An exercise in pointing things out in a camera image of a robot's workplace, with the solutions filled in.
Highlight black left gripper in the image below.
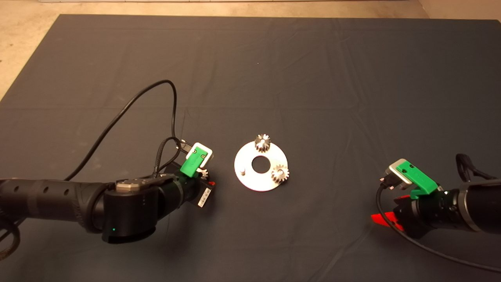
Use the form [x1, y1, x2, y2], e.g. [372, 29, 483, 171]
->
[164, 163, 216, 209]

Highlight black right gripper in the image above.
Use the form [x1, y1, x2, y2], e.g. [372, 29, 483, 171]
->
[371, 195, 431, 239]

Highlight round metal carrier plate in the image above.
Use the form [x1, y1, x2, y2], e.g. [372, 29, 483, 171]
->
[234, 141, 289, 192]

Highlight dark grey table cloth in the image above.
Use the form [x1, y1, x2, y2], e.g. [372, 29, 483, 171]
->
[0, 14, 501, 282]

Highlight green left camera mount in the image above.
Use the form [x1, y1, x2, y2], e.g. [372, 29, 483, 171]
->
[180, 155, 209, 179]

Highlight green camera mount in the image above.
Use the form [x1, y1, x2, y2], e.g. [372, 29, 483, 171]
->
[180, 155, 209, 179]
[395, 164, 438, 199]

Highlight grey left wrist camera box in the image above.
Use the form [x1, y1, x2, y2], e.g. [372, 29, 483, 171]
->
[186, 142, 214, 170]

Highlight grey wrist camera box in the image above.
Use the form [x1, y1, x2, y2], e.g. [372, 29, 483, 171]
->
[386, 159, 413, 190]
[186, 142, 214, 170]

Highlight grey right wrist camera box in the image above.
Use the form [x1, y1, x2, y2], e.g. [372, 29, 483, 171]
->
[386, 159, 413, 190]

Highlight green right camera mount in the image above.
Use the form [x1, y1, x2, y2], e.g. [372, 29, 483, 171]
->
[395, 164, 438, 199]

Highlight braided black left arm cable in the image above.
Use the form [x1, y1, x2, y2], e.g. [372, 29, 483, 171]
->
[0, 219, 21, 261]
[153, 137, 186, 179]

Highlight braided black arm cable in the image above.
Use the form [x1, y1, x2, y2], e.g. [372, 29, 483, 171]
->
[456, 154, 490, 183]
[153, 137, 186, 179]
[0, 219, 21, 261]

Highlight black left camera cable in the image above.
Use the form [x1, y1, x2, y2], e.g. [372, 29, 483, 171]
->
[0, 80, 184, 241]

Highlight braided black right arm cable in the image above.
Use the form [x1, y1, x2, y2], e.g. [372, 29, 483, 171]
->
[456, 154, 490, 183]

